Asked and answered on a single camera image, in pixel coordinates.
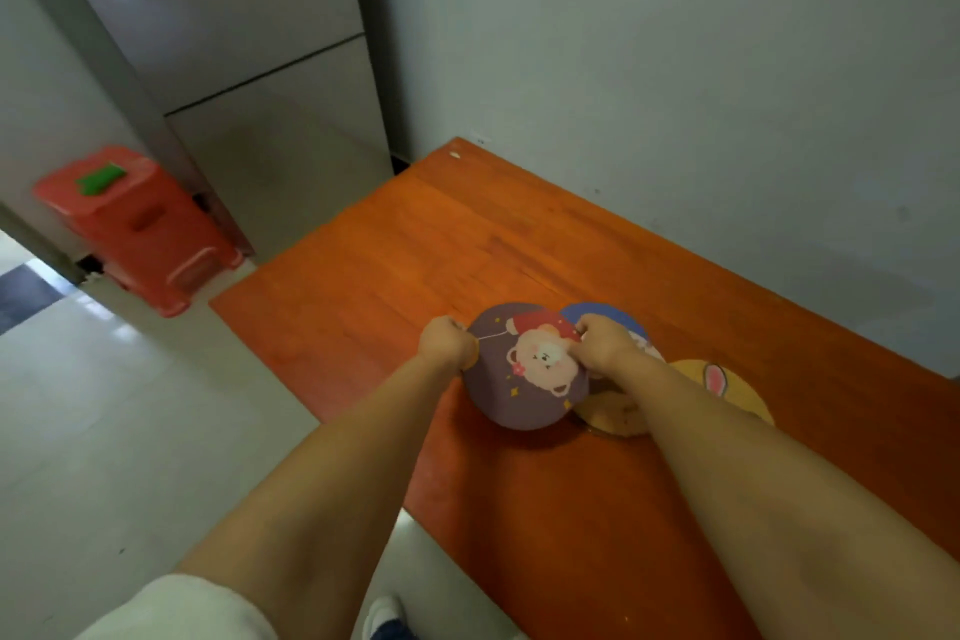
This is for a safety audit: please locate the person's left hand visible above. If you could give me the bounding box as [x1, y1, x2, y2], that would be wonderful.
[417, 316, 480, 373]

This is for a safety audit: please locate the white sleeve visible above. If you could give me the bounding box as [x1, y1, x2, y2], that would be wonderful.
[73, 572, 280, 640]

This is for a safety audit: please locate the blue round coaster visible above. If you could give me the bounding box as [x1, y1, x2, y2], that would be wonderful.
[560, 302, 666, 363]

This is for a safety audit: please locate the person's right hand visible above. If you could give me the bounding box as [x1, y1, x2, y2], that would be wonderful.
[569, 314, 643, 376]

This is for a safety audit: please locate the purple round bear coaster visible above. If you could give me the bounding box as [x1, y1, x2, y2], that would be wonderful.
[461, 302, 591, 432]

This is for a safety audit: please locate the green cloth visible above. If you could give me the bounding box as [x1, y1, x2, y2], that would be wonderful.
[75, 163, 128, 197]

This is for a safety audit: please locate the red plastic stool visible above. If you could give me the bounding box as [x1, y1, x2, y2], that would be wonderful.
[33, 145, 246, 319]

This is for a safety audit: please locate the grey refrigerator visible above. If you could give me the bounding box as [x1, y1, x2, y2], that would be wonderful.
[28, 0, 399, 258]

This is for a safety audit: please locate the person's right forearm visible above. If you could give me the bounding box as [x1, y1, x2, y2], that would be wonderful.
[604, 348, 960, 640]

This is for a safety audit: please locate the person's left forearm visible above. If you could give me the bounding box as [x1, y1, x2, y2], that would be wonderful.
[174, 354, 465, 640]

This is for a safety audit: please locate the person's white shoe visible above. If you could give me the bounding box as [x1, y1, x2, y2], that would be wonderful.
[362, 594, 410, 640]

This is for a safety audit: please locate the brown cork round coaster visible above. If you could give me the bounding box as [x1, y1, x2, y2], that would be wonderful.
[576, 377, 651, 438]

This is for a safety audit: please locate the yellow round rabbit coaster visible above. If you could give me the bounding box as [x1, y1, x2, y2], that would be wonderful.
[667, 359, 775, 428]

